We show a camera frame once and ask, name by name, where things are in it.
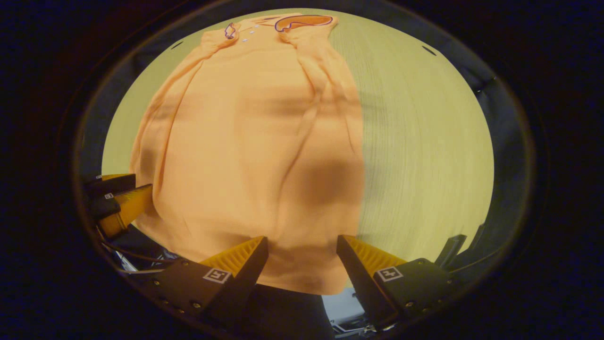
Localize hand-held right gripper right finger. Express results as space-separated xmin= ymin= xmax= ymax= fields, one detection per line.
xmin=336 ymin=235 xmax=461 ymax=331

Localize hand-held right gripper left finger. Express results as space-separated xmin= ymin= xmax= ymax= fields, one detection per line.
xmin=134 ymin=236 xmax=269 ymax=331

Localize orange T-shirt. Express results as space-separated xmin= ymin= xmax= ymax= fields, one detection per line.
xmin=130 ymin=13 xmax=366 ymax=296

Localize black angled bar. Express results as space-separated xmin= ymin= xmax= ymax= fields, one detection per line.
xmin=434 ymin=234 xmax=468 ymax=270

